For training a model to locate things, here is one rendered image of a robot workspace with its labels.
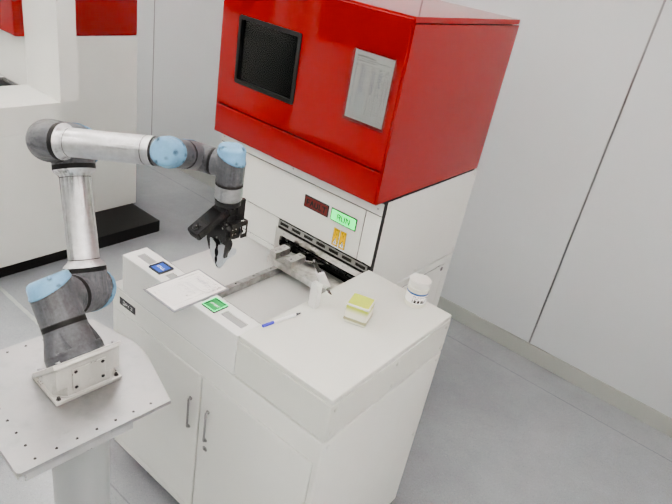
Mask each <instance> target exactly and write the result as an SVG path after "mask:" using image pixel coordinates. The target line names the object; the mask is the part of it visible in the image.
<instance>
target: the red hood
mask: <svg viewBox="0 0 672 504"><path fill-rule="evenodd" d="M519 23H520V19H516V18H512V17H508V16H503V15H499V14H495V13H491V12H487V11H483V10H478V9H474V8H470V7H466V6H462V5H458V4H453V3H449V2H445V1H441V0H224V6H223V19H222V33H221V46H220V60H219V73H218V87H217V100H216V114H215V127H214V129H215V130H216V131H218V132H220V133H222V134H224V135H227V136H229V137H231V138H233V139H235V140H237V141H239V142H241V143H244V144H246V145H248V146H250V147H252V148H254V149H256V150H258V151H261V152H263V153H265V154H267V155H269V156H271V157H273V158H275V159H278V160H280V161H282V162H284V163H286V164H288V165H290V166H292V167H294V168H297V169H299V170H301V171H303V172H305V173H307V174H309V175H311V176H314V177H316V178H318V179H320V180H322V181H324V182H326V183H328V184H331V185H333V186H335V187H337V188H339V189H341V190H343V191H345V192H348V193H350V194H352V195H354V196H356V197H358V198H360V199H362V200H365V201H367V202H369V203H371V204H373V205H375V206H376V205H379V204H381V203H384V202H387V201H389V200H392V199H395V198H397V197H400V196H403V195H405V194H408V193H411V192H413V191H416V190H419V189H421V188H424V187H427V186H429V185H432V184H435V183H437V182H440V181H443V180H445V179H448V178H451V177H453V176H456V175H459V174H461V173H464V172H467V171H469V170H472V169H475V168H477V167H478V164H479V160H480V157H481V154H482V150H483V147H484V144H485V140H486V137H487V133H488V130H489V127H490V123H491V120H492V117H493V113H494V110H495V106H496V103H497V100H498V96H499V93H500V90H501V86H502V83H503V79H504V76H505V73H506V69H507V66H508V63H509V59H510V56H511V52H512V49H513V46H514V42H515V39H516V36H517V32H518V29H519Z"/></svg>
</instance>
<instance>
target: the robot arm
mask: <svg viewBox="0 0 672 504"><path fill-rule="evenodd" d="M25 140H26V145H27V148H28V150H29V151H30V153H31V154H32V155H33V156H35V157H36V158H38V159H40V160H42V161H45V162H51V167H52V172H53V173H54V174H55V175H57V176H58V178H59V185H60V194H61V203H62V212H63V222H64V231H65V240H66V249H67V258H68V262H67V264H66V265H65V266H64V267H63V270H62V271H59V272H57V273H54V274H52V275H49V276H47V277H44V278H42V279H40V280H37V281H35V282H32V283H30V284H28V285H27V287H26V293H27V296H28V302H30V305H31V307H32V310H33V313H34V315H35V318H36V320H37V323H38V326H39V328H40V331H41V334H42V336H43V347H44V363H45V366H46V368H49V367H52V366H54V365H56V364H55V363H57V362H59V361H60V363H62V362H65V361H68V360H70V359H73V358H76V357H78V356H81V355H83V354H86V353H89V352H91V351H94V350H96V349H99V348H101V347H104V346H105V345H104V342H103V340H102V338H101V337H100V336H99V334H98V333H97V332H96V331H95V329H94V328H93V327H92V326H91V325H90V323H89V322H88V319H87V317H86V313H89V312H95V311H98V310H100V309H102V308H104V307H106V306H108V305H109V304H110V303H111V302H112V300H113V299H114V297H115V294H116V289H117V286H116V281H115V279H114V277H113V276H112V275H111V273H110V272H108V271H107V267H106V263H105V262H104V261H102V260H101V259H100V254H99V245H98V235H97V226H96V216H95V207H94V197H93V188H92V178H91V176H92V174H93V173H94V172H95V171H96V162H97V161H98V160H103V161H112V162H122V163H131V164H141V165H150V166H158V167H163V168H169V169H172V168H177V169H187V170H196V171H199V172H203V173H206V174H210V175H214V176H216V178H215V193H214V197H215V202H214V203H215V205H214V206H212V207H211V208H210V209H209V210H208V211H207V212H205V213H204V214H203V215H202V216H201V217H200V218H198V219H197V220H196V221H195V222H194V223H193V224H191V225H190V226H189V227H188V231H189V233H190V235H191V236H193V237H194V238H196V239H197V240H201V239H202V238H204V237H205V236H206V235H207V242H208V247H209V249H210V253H211V256H212V259H213V261H214V263H215V265H216V267H218V268H221V267H222V266H223V265H224V263H225V262H226V260H227V259H229V258H231V257H232V256H234V255H235V254H236V248H232V244H233V243H232V240H231V239H237V238H239V237H240V238H243V237H246V236H247V227H248V220H247V219H245V218H244V214H245V204H246V199H245V198H242V196H243V184H244V175H245V166H246V148H245V147H244V146H243V145H241V144H239V143H236V142H222V143H220V144H219V145H218V147H214V146H210V145H207V144H204V143H200V142H197V141H195V140H192V139H179V138H176V137H173V136H153V135H143V134H132V133H122V132H112V131H101V130H92V129H91V128H89V127H87V126H84V125H82V124H79V123H70V122H65V121H59V120H55V119H41V120H38V121H36V122H34V123H33V124H32V125H31V126H30V127H29V128H28V130H27V132H26V136H25ZM241 220H242V221H241ZM243 220H244V221H243ZM245 225H246V230H245V233H243V229H242V227H243V226H245ZM242 233H243V234H242Z"/></svg>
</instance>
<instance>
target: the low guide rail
mask: <svg viewBox="0 0 672 504"><path fill-rule="evenodd" d="M281 272H284V271H282V270H280V269H278V268H277V267H275V266H272V267H270V268H267V269H265V270H262V271H260V272H258V273H255V274H253V275H250V276H248V277H246V278H243V279H241V280H238V281H236V282H233V283H231V284H229V285H226V287H227V288H229V290H227V291H224V292H222V293H220V294H217V295H219V296H220V297H222V298H223V297H226V296H228V295H230V294H233V293H235V292H237V291H240V290H242V289H244V288H247V287H249V286H251V285H254V284H256V283H258V282H260V281H263V280H265V279H267V278H270V277H272V276H274V275H277V274H279V273H281Z"/></svg>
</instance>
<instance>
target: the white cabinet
mask: <svg viewBox="0 0 672 504"><path fill-rule="evenodd" d="M113 330H114V331H115V332H117V333H119V334H121V335H123V336H125V337H126V338H128V339H130V340H132V341H134V342H135V343H136V344H137V345H138V346H139V347H141V348H142V349H143V350H144V351H145V352H146V354H147V356H148V358H149V359H150V361H151V363H152V365H153V367H154V369H155V371H156V373H157V375H158V377H159V379H160V380H161V382H162V384H163V386H164V388H165V390H166V392H167V394H168V396H169V398H170V400H171V404H169V405H167V406H165V407H163V408H161V409H159V410H157V411H155V412H153V413H151V414H149V415H147V416H145V417H143V418H140V419H138V420H136V421H134V422H133V428H132V429H130V430H128V431H126V432H124V433H122V434H120V435H118V436H116V437H115V440H116V441H117V442H118V443H119V444H120V445H121V446H122V447H123V448H124V449H125V450H126V451H127V452H128V453H129V454H130V455H131V456H132V457H133V458H134V459H135V460H136V461H137V462H138V463H139V464H140V465H141V466H142V467H143V468H144V469H145V470H146V471H147V472H148V473H149V474H150V475H151V476H152V477H153V478H154V479H155V480H156V481H157V482H158V483H159V484H161V485H162V486H163V487H164V488H165V489H166V490H167V491H168V492H169V493H170V494H171V495H172V496H173V497H174V498H175V499H176V500H177V501H178V502H179V503H180V504H390V503H391V502H392V501H393V500H394V499H395V497H396V494H397V490H398V487H399V484H400V481H401V478H402V474H403V471H404V468H405V465H406V462H407V459H408V455H409V452H410V449H411V446H412V443H413V439H414V436H415V433H416V430H417V427H418V423H419V420H420V417H421V414H422V411H423V407H424V404H425V401H426V398H427V395H428V391H429V388H430V385H431V382H432V379H433V376H434V372H435V369H436V366H437V363H438V360H439V356H440V353H441V351H439V352H438V353H436V354H435V355H434V356H433V357H431V358H430V359H429V360H428V361H426V362H425V363H424V364H423V365H421V366H420V367H419V368H418V369H416V370H415V371H414V372H412V373H411V374H410V375H409V376H407V377H406V378H405V379H404V380H402V381H401V382H400V383H399V384H397V385H396V386H395V387H393V388H392V389H391V390H390V391H388V392H387V393H386V394H385V395H383V396H382V397H381V398H380V399H378V400H377V401H376V402H375V403H373V404H372V405H371V406H369V407H368V408H367V409H366V410H364V411H363V412H362V413H361V414H359V415H358V416H357V417H356V418H354V419H353V420H352V421H351V422H349V423H348V424H347V425H345V426H344V427H343V428H342V429H340V430H339V431H338V432H337V433H335V434H334V435H333V436H332V437H330V438H329V439H328V440H326V441H325V442H323V441H321V440H320V439H319V438H317V437H316V436H315V435H313V434H312V433H311V432H310V431H308V430H307V429H306V428H304V427H303V426H302V425H300V424H299V423H298V422H296V421H295V420H294V419H292V418H291V417H290V416H288V415H287V414H286V413H284V412H283V411H282V410H281V409H279V408H278V407H277V406H275V405H274V404H273V403H271V402H270V401H269V400H267V399H266V398H265V397H263V396H262V395H261V394H259V393H258V392H257V391H255V390H254V389H253V388H252V387H250V386H249V385H248V384H246V383H245V382H244V381H242V380H241V379H240V378H238V377H237V376H236V375H234V376H233V375H231V374H230V373H229V372H227V371H226V370H225V369H223V368H222V367H221V366H220V365H218V364H217V363H216V362H214V361H213V360H212V359H210V358H209V357H208V356H206V355H205V354H204V353H202V352H201V351H200V350H199V349H197V348H196V347H195V346H193V345H192V344H191V343H189V342H188V341H187V340H185V339H184V338H183V337H181V336H180V335H179V334H178V333H176V332H175V331H174V330H172V329H171V328H170V327H168V326H167V325H166V324H164V323H163V322H162V321H160V320H159V319H158V318H157V317H155V316H154V315H153V314H151V313H150V312H149V311H147V310H146V309H145V308H143V307H142V306H141V305H139V304H138V303H137V302H136V301H134V300H133V299H132V298H130V297H129V296H128V295H126V294H125V293H124V292H122V291H121V290H120V289H119V288H117V289H116V294H115V297H114V299H113Z"/></svg>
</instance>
